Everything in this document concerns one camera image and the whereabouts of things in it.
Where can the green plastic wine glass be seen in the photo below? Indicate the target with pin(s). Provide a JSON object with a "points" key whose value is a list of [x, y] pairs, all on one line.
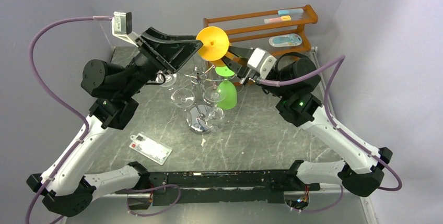
{"points": [[227, 88]]}

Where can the orange wooden shelf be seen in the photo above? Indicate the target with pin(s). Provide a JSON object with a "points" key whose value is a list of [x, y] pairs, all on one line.
{"points": [[249, 30]]}

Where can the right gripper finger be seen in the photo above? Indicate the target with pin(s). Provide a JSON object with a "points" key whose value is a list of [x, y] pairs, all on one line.
{"points": [[244, 53], [236, 69]]}

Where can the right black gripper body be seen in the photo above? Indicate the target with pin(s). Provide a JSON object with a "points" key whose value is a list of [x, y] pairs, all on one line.
{"points": [[243, 66]]}

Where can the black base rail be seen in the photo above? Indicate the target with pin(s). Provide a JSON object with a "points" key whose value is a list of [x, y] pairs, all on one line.
{"points": [[221, 186]]}

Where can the chrome wine glass rack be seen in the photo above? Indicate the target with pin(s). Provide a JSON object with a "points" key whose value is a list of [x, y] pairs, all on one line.
{"points": [[197, 81]]}

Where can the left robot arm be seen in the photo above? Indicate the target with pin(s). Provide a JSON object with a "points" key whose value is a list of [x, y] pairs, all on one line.
{"points": [[66, 188]]}

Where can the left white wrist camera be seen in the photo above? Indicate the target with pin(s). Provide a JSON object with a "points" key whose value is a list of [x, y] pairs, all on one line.
{"points": [[122, 27]]}

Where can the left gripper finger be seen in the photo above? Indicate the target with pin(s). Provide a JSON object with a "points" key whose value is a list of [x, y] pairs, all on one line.
{"points": [[178, 56], [154, 38]]}

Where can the white blue blister pack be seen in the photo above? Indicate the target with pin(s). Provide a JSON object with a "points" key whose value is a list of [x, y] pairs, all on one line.
{"points": [[285, 40]]}

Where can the white packaged card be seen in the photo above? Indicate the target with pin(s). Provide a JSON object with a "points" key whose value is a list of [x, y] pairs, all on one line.
{"points": [[150, 148]]}

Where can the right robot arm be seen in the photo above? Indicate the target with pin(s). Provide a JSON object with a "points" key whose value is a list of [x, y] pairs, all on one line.
{"points": [[360, 169]]}

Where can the orange plastic wine glass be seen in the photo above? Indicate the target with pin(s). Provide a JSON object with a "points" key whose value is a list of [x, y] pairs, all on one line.
{"points": [[215, 45]]}

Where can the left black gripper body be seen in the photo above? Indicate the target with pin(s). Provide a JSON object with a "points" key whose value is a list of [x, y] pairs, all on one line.
{"points": [[152, 58]]}

